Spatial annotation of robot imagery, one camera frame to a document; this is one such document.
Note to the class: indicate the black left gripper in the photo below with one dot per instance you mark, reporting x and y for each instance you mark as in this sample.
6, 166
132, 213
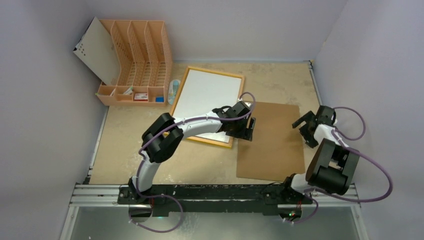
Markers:
245, 131

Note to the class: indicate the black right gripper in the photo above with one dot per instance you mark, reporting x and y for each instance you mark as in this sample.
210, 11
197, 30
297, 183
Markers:
308, 124

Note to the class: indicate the brown frame backing board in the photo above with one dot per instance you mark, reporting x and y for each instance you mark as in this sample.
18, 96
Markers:
276, 150

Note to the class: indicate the yellow wooden picture frame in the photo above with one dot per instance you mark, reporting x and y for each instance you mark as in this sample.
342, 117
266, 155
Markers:
179, 89

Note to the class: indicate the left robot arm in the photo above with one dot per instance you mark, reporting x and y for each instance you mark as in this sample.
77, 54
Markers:
162, 138

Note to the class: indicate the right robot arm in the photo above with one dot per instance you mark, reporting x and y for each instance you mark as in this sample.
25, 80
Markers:
333, 166

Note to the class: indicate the small blue block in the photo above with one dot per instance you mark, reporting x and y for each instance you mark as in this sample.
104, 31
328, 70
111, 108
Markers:
159, 99

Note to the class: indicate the red white small box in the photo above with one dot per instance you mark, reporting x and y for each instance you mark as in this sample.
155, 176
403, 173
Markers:
141, 97

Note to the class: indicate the green white pen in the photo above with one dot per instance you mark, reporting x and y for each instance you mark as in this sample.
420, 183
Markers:
129, 91

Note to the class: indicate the orange plastic desk organizer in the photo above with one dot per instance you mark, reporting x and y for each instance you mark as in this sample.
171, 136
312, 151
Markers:
145, 57

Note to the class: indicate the white perforated paper sheet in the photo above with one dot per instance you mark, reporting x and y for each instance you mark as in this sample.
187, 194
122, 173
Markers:
97, 51

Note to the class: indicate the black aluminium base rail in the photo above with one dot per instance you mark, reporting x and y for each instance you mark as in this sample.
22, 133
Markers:
272, 199

